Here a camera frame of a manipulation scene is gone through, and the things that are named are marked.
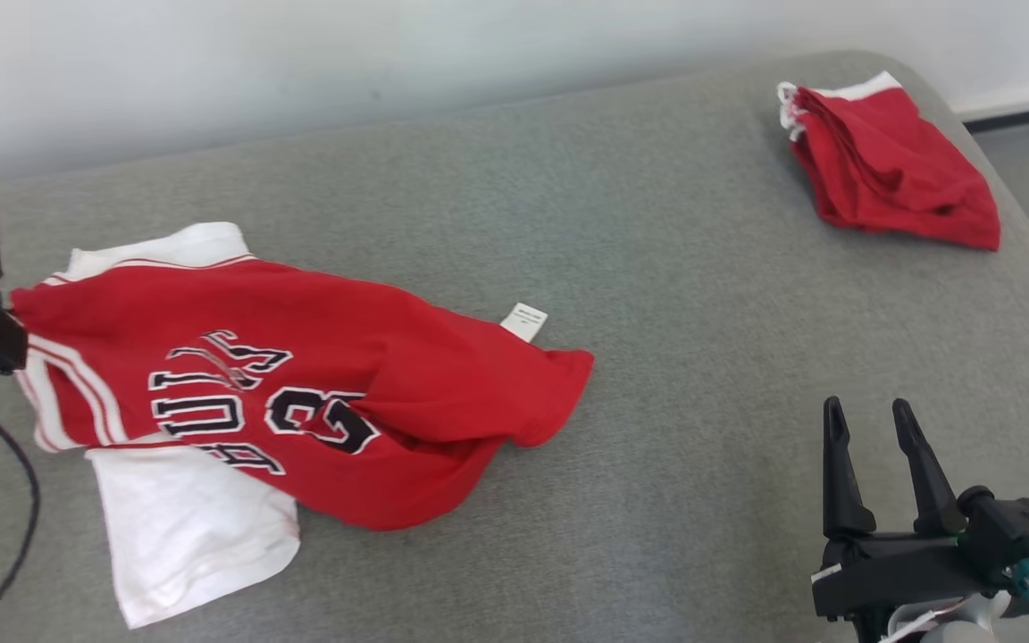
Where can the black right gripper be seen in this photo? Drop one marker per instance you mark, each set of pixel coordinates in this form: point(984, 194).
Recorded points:
point(899, 572)

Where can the red shorts white stripe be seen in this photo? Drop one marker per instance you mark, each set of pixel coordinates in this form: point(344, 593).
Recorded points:
point(890, 170)

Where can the red white basketball jersey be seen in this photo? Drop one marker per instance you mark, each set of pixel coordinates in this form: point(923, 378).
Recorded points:
point(372, 357)

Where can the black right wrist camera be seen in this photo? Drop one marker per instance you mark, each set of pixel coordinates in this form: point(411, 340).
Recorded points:
point(1015, 531)

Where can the wall baseboard strip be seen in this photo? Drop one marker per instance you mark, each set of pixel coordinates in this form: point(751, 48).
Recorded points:
point(1024, 105)

